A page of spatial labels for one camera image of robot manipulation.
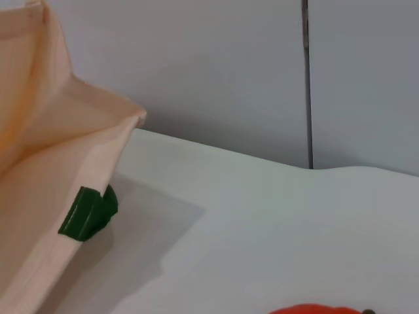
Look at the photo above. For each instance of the orange toy fruit with stem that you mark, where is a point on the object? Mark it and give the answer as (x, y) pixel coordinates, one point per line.
(314, 310)

